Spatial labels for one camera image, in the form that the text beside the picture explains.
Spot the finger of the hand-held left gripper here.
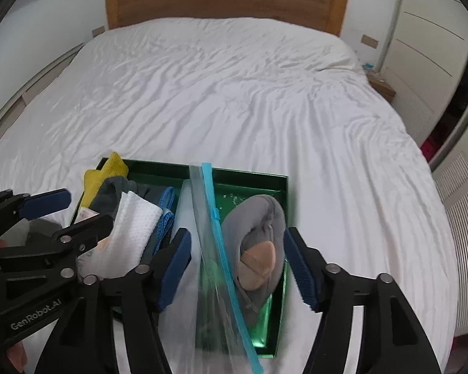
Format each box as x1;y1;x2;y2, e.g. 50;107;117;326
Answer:
0;188;72;242
51;214;114;260

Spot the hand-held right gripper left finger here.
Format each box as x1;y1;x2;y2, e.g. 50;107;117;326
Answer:
33;228;193;374

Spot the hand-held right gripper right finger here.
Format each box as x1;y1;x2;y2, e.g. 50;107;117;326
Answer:
284;227;443;374

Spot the tissue packet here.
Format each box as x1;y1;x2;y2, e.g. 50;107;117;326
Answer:
76;208;114;279

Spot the clear zip bag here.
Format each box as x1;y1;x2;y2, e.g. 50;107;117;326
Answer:
158;161;265;374

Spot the beige powder puff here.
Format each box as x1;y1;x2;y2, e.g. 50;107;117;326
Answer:
240;240;275;291

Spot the grey towel with blue edge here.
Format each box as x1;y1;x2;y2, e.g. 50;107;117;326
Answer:
89;176;176;266

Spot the white cloth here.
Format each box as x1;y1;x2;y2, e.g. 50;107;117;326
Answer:
101;192;162;277

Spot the yellow cloth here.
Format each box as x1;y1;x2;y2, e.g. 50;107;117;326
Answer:
82;151;129;209

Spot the grey sock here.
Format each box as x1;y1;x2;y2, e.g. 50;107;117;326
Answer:
220;194;287;326

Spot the green tray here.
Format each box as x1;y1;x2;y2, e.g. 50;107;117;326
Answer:
72;158;289;359

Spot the person's left hand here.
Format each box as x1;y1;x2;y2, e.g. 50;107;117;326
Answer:
6;339;28;374

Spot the white radiator cover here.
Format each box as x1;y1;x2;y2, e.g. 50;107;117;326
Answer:
433;152;468;336

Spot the red cloth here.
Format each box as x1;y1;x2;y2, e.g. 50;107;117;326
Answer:
421;136;439;160

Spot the wooden nightstand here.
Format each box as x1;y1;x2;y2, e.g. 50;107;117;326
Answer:
367;74;397;104

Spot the white wardrobe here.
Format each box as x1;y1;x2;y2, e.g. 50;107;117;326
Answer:
382;0;468;141

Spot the wooden headboard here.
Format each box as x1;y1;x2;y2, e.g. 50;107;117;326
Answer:
105;0;349;36

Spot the slatted wall cabinet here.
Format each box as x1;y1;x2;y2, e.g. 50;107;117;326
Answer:
0;43;84;141

